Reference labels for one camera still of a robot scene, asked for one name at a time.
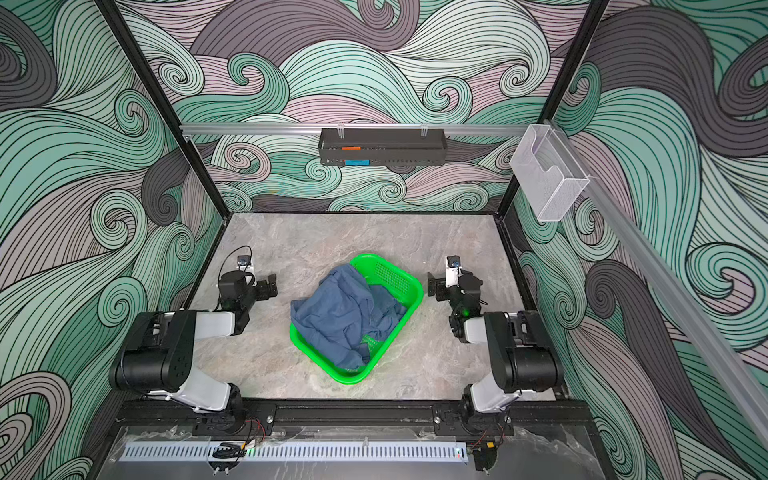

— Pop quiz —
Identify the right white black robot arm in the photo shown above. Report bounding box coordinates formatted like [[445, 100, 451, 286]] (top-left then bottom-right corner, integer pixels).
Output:
[[427, 269, 564, 418]]

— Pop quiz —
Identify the black wall tray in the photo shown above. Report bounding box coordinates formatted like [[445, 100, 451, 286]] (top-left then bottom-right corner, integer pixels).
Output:
[[318, 129, 448, 167]]

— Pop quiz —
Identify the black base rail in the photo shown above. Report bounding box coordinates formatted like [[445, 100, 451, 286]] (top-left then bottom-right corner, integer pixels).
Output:
[[116, 398, 596, 439]]

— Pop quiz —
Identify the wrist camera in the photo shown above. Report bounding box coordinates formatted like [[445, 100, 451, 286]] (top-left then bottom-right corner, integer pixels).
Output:
[[446, 255, 461, 274], [237, 255, 251, 270]]

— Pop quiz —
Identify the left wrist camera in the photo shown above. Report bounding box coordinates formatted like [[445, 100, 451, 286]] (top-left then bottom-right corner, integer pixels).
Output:
[[237, 255, 251, 270]]

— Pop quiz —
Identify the aluminium rail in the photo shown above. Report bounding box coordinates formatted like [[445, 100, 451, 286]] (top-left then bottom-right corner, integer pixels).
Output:
[[180, 122, 528, 137], [544, 120, 767, 446]]

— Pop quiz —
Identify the clear acrylic wall holder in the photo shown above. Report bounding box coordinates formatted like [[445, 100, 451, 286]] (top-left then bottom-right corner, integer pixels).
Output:
[[510, 124, 590, 223]]

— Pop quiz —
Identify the aluminium back rail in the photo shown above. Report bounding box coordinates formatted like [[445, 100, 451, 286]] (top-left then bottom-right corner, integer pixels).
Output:
[[180, 122, 528, 137]]

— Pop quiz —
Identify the aluminium right rail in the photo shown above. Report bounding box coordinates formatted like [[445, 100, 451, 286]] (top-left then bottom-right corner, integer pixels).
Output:
[[544, 120, 767, 446]]

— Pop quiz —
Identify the blue t-shirt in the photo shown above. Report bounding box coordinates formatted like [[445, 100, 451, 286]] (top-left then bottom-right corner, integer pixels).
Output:
[[290, 264, 407, 370]]

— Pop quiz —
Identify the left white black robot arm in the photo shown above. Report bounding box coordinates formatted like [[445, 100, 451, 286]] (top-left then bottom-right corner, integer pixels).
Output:
[[109, 270, 278, 414]]

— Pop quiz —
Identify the white slotted cable duct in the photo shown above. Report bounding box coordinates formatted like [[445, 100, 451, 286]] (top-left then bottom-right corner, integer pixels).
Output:
[[118, 440, 469, 464]]

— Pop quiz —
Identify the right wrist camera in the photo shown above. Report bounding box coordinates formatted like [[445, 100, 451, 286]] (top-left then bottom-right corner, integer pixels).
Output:
[[446, 255, 461, 274]]

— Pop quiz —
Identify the green plastic basket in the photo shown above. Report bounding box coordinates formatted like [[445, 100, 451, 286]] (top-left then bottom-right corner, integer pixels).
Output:
[[290, 253, 424, 385]]

